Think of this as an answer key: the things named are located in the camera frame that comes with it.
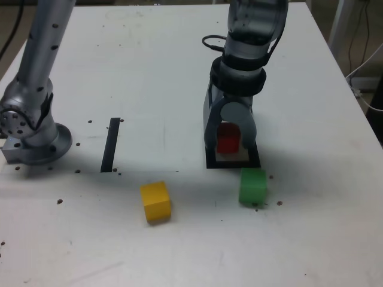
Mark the black tape square outline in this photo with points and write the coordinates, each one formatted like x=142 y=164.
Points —
x=233 y=164

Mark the red cube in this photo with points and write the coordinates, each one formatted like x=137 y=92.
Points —
x=229 y=143

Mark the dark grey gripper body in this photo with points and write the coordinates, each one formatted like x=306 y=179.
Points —
x=239 y=98

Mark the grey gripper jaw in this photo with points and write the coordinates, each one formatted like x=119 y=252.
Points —
x=236 y=112
x=209 y=125

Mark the green cube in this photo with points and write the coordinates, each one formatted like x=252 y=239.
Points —
x=252 y=191

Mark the white post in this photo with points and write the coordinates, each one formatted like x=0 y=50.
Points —
x=338 y=18

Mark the black tape strip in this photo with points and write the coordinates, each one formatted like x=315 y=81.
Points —
x=110 y=149

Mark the yellow cube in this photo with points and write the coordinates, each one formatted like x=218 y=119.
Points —
x=156 y=203

